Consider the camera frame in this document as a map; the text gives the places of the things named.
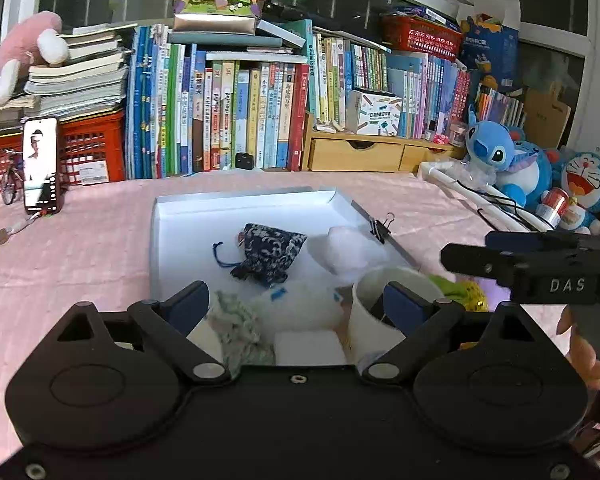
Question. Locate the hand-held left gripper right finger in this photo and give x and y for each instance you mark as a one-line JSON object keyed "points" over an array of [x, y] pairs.
{"points": [[400, 305]]}

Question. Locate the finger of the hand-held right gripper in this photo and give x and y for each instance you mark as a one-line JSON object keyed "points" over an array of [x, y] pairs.
{"points": [[475, 260], [525, 241]]}

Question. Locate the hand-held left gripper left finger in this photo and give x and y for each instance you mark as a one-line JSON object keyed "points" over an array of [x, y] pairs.
{"points": [[190, 305]]}

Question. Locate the yellow sequin bow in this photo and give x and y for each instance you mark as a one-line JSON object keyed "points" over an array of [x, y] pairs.
{"points": [[472, 297]]}

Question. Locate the white paper cup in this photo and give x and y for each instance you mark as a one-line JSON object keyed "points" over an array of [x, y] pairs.
{"points": [[365, 325]]}

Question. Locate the green floral cloth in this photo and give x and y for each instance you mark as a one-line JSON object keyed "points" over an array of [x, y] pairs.
{"points": [[240, 330]]}

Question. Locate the white shallow box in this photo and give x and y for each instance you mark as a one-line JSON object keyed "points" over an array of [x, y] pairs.
{"points": [[205, 230]]}

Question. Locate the purple soft item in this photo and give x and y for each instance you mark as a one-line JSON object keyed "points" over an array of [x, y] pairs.
{"points": [[495, 292]]}

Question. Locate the green soft item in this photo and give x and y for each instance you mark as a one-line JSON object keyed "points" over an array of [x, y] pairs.
{"points": [[445, 287]]}

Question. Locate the person's right hand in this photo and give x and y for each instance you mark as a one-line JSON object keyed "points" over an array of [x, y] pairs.
{"points": [[582, 355]]}

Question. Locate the red drink can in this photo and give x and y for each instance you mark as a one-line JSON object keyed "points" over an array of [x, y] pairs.
{"points": [[555, 205]]}

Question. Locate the blue round plush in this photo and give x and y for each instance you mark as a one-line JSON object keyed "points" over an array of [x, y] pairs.
{"points": [[530, 175]]}

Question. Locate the white crumpled tissue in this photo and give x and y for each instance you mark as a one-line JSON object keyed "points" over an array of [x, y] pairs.
{"points": [[352, 255]]}

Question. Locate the black binder clip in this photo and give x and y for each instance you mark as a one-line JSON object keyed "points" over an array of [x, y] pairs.
{"points": [[380, 232]]}

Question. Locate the blue cat plush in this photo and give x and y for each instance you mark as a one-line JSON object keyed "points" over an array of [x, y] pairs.
{"points": [[587, 185]]}

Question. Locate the white tube in plastic wrap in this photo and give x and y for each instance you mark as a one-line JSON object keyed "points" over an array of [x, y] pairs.
{"points": [[445, 172]]}

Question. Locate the navy floral pouch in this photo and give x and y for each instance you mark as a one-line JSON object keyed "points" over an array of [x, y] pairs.
{"points": [[270, 255]]}

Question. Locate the white foam block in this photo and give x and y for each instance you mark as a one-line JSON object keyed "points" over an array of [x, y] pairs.
{"points": [[305, 350]]}

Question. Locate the pink tablecloth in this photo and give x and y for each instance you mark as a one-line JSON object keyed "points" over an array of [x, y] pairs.
{"points": [[105, 240]]}

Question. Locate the blue alien plush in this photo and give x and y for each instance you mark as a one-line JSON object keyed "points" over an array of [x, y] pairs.
{"points": [[487, 140]]}

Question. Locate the pink small jar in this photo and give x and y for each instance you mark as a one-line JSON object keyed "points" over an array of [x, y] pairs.
{"points": [[458, 136]]}

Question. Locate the brown cardboard sheet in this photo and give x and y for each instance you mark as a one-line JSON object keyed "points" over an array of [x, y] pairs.
{"points": [[547, 115]]}

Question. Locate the slanted colourful notebooks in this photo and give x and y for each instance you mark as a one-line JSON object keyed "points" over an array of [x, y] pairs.
{"points": [[500, 102]]}

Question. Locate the black small box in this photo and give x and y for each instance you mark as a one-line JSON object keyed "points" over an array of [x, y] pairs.
{"points": [[243, 161]]}

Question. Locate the wooden drawer organiser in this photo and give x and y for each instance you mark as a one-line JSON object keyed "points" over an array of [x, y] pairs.
{"points": [[355, 155]]}

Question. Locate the white printed carton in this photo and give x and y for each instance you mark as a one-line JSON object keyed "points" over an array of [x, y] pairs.
{"points": [[375, 115]]}

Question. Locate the row of slim books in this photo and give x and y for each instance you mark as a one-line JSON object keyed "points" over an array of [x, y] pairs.
{"points": [[420, 90]]}

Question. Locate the blue printed bag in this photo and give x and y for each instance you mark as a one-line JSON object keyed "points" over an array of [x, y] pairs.
{"points": [[490, 55]]}

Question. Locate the row of colourful books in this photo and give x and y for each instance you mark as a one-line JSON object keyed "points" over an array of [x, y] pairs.
{"points": [[220, 115]]}

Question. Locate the smartphone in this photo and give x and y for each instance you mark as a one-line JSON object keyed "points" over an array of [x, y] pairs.
{"points": [[40, 170]]}

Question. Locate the red plastic basket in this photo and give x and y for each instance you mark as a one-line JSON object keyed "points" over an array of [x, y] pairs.
{"points": [[420, 40]]}

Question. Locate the stack of paperback books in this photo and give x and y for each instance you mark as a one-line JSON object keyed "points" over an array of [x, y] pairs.
{"points": [[75, 85]]}

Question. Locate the blue printed packet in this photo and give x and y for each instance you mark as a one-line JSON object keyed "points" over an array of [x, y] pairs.
{"points": [[420, 14]]}

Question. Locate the teal hardcover book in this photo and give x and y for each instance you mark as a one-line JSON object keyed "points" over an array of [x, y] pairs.
{"points": [[220, 41]]}

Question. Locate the gold box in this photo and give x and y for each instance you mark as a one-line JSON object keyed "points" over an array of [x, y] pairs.
{"points": [[215, 24]]}

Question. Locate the white teal-edged book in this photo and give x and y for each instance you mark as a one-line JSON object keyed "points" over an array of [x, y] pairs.
{"points": [[290, 32]]}

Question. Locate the black gadget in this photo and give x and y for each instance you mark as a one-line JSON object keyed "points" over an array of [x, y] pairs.
{"points": [[285, 11]]}

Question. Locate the pink plush toy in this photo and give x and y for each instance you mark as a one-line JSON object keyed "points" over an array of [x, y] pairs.
{"points": [[20, 40]]}

